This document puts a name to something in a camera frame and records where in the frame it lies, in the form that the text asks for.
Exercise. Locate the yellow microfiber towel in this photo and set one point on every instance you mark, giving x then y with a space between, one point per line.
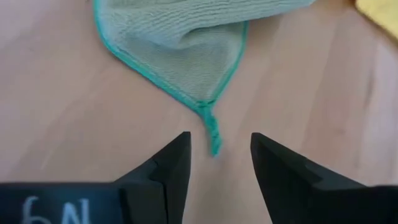
382 15

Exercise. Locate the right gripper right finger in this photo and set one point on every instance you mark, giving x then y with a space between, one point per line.
311 199

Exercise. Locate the pale green teal-edged towel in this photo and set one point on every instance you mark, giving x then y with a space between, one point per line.
186 46

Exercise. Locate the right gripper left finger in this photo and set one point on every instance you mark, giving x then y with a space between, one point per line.
93 202

